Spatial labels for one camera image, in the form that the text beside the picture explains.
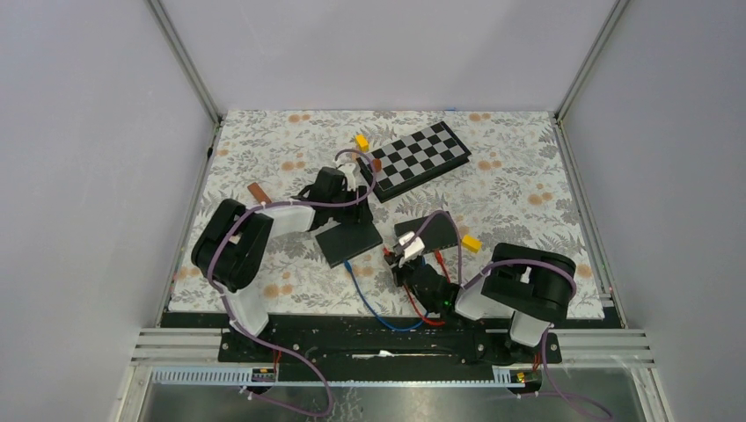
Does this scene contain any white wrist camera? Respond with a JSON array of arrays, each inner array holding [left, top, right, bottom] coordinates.
[[394, 231, 425, 267], [336, 163, 358, 191]]

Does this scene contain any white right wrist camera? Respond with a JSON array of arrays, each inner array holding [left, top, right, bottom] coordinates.
[[394, 231, 425, 267]]

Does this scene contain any yellow block near chessboard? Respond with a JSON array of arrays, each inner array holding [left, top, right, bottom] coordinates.
[[355, 134, 369, 153]]

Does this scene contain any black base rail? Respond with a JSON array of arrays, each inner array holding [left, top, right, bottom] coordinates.
[[161, 312, 563, 382]]

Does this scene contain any right aluminium frame post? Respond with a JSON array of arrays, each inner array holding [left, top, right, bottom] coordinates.
[[554, 0, 631, 122]]

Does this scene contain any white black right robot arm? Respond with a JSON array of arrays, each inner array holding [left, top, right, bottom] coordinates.
[[384, 243, 577, 362]]

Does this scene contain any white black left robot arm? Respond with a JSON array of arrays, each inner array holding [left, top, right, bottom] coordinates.
[[191, 164, 372, 361]]

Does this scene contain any left aluminium frame post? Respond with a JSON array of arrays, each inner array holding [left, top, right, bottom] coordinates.
[[144, 0, 223, 125]]

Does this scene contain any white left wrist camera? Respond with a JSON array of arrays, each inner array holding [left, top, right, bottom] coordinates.
[[336, 163, 358, 191]]

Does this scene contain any floral table mat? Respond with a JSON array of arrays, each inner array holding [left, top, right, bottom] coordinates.
[[185, 110, 603, 326]]

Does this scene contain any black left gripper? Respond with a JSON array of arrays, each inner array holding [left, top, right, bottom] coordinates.
[[328, 185, 373, 224]]

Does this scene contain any reddish brown wooden block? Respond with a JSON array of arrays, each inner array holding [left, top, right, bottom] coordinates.
[[247, 182, 272, 204]]

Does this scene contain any black network switch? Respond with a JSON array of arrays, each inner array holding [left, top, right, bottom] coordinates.
[[316, 223, 383, 268], [394, 214, 459, 253]]

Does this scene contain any black white chessboard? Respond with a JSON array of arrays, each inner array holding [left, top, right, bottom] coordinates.
[[357, 121, 472, 203]]

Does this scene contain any yellow block on mat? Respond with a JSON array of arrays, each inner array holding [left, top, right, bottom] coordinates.
[[461, 235, 482, 253]]

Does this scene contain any blue ethernet cable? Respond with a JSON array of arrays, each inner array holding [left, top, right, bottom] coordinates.
[[343, 260, 433, 333]]

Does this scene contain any aluminium frame post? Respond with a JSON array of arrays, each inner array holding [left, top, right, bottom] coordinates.
[[144, 0, 223, 125], [554, 0, 631, 122]]

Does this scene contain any red cable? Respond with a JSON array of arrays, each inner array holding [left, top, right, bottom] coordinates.
[[381, 247, 453, 327]]

